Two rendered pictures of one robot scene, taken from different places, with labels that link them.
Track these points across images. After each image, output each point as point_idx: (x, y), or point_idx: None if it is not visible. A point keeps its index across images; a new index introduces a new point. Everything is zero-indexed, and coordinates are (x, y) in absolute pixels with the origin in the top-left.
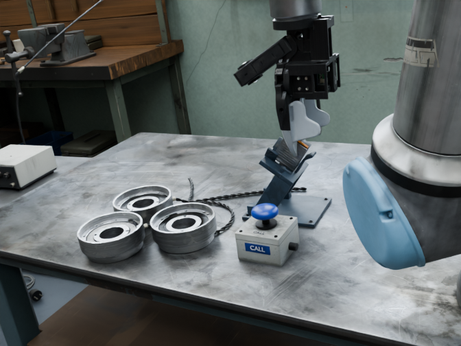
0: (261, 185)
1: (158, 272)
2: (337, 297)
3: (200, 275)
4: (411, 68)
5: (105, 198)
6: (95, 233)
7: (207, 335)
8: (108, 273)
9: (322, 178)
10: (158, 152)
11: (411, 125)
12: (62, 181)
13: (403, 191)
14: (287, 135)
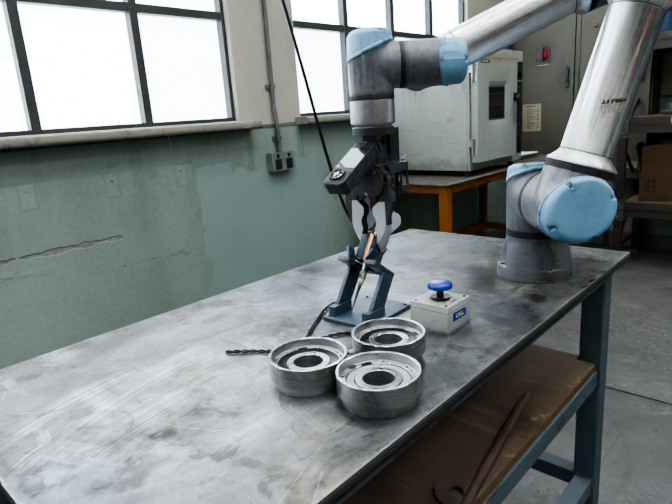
0: (298, 319)
1: (454, 371)
2: (520, 308)
3: (469, 351)
4: (612, 114)
5: (203, 414)
6: (370, 388)
7: (353, 501)
8: (441, 401)
9: (315, 297)
10: (79, 375)
11: (608, 145)
12: (43, 469)
13: (608, 183)
14: (389, 229)
